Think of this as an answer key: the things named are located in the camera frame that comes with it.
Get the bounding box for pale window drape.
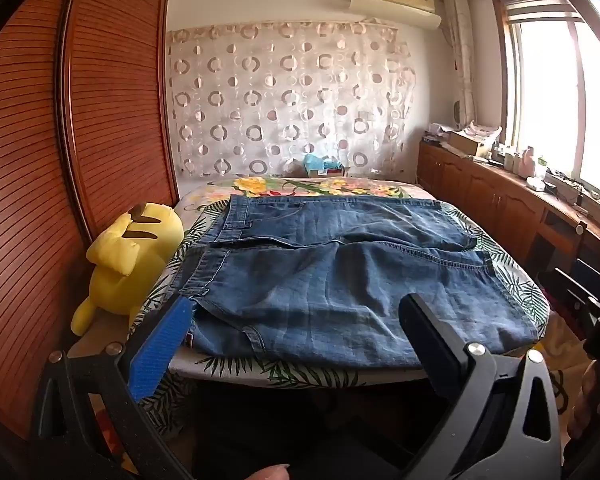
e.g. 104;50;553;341
442;0;481;131

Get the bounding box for person's right hand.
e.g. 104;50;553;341
567;355;600;456

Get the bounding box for wooden louvered wardrobe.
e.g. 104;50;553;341
0;0;183;441

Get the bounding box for blue plastic bag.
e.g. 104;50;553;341
302;154;336;177

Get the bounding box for wooden cabinet counter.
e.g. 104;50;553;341
417;137;600;291

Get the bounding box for dark wooden chair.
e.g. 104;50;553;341
572;217;600;281

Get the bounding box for wooden framed window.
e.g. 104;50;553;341
492;0;600;206

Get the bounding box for white patterned bag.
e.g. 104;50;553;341
462;120;503;139

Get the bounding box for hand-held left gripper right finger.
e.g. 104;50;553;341
400;292;563;480

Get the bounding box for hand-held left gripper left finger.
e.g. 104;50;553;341
27;295;201;480

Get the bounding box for blue denim pants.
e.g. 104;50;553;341
172;194;540;361

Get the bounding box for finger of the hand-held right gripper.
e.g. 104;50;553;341
539;266;598;311

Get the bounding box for wall air conditioner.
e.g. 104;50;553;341
349;0;442;30

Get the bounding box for cardboard box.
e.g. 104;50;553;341
450;130;496;158

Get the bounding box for circle patterned sheer curtain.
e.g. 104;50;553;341
166;20;416;181

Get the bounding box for person's left hand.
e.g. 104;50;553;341
250;464;292;480

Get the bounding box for yellow plush toy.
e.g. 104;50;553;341
71;202;185;335

